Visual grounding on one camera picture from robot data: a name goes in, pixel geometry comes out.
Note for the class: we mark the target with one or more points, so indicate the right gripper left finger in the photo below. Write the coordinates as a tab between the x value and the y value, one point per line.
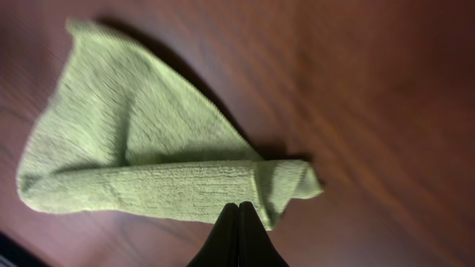
221	246

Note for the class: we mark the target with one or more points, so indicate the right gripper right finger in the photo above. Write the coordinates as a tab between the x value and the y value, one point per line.
255	247

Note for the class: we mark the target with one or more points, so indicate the green microfiber cloth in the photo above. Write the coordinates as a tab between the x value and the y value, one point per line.
126	132

